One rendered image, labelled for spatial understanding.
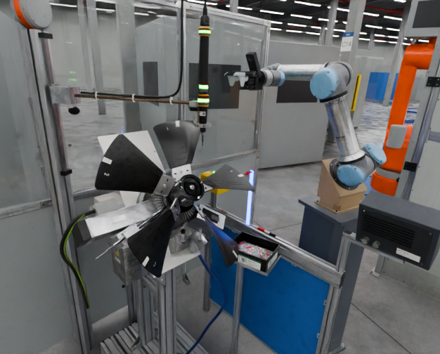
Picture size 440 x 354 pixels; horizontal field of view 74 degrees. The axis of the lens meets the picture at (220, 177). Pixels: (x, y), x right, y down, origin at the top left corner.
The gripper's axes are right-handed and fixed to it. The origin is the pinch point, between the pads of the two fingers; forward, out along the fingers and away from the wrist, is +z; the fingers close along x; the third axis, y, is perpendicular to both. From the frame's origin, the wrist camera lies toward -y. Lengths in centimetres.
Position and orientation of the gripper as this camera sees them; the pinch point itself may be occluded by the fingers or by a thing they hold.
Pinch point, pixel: (230, 73)
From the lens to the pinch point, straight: 132.6
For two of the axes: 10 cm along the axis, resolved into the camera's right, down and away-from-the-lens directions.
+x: -6.9, -2.5, 6.8
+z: -7.3, 2.2, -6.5
